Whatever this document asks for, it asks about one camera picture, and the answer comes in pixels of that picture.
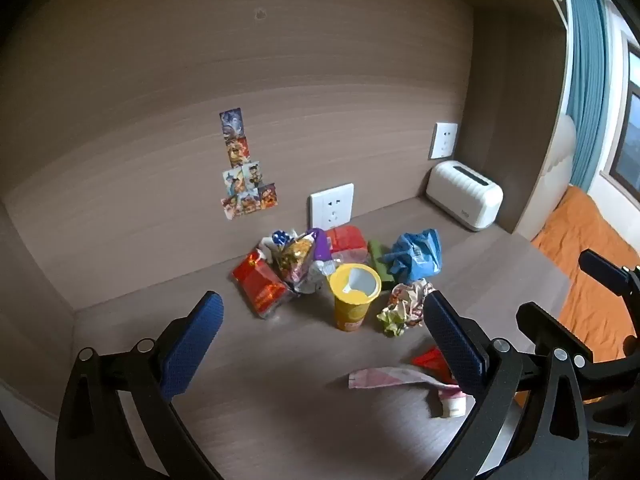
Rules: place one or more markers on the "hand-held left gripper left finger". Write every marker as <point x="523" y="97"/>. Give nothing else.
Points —
<point x="192" y="345"/>

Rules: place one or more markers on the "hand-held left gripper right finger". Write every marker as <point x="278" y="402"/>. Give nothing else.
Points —
<point x="452" y="345"/>

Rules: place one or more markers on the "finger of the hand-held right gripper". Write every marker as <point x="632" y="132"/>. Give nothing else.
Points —
<point x="547" y="327"/>
<point x="602" y="267"/>

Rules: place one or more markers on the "printed paper wrapper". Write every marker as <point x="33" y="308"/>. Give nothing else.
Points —
<point x="400" y="310"/>

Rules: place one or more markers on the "red snack packet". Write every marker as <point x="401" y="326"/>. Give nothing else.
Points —
<point x="255" y="280"/>

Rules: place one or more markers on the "blue plastic bag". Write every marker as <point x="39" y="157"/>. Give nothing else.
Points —
<point x="417" y="255"/>

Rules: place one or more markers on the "gold purple snack bag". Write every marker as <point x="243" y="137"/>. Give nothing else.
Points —
<point x="297" y="255"/>

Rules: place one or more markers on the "small red wrapper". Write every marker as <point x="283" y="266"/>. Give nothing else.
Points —
<point x="430" y="360"/>

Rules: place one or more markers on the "orange bed sheet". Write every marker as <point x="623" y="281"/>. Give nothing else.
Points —
<point x="575" y="240"/>

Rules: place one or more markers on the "small white tube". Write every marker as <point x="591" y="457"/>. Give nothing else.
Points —
<point x="452" y="405"/>

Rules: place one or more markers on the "pink white flat wrapper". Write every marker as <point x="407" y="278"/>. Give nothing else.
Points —
<point x="385" y="377"/>

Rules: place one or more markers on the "yellow paper cup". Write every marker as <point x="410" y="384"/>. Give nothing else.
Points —
<point x="350" y="310"/>

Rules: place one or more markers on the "green packet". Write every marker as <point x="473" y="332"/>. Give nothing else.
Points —
<point x="376" y="255"/>

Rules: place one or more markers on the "window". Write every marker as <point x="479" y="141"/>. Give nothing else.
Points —
<point x="630" y="150"/>

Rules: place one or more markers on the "small blue white wrapper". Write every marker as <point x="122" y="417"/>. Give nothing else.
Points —
<point x="280" y="237"/>

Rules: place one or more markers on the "clear plastic wrapper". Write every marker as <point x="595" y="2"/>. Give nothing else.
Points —
<point x="320" y="275"/>

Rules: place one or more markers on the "red foil package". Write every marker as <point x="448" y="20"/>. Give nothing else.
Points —
<point x="347" y="237"/>

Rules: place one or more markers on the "white ribbed box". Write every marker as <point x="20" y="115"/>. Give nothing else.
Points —
<point x="462" y="195"/>

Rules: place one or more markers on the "cluster of picture cards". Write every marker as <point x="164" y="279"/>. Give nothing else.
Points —
<point x="240" y="180"/>

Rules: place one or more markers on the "blue curtain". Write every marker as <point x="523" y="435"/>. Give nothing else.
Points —
<point x="587" y="85"/>

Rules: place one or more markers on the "white wall socket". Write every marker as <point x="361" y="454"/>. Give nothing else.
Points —
<point x="444" y="140"/>
<point x="330" y="205"/>

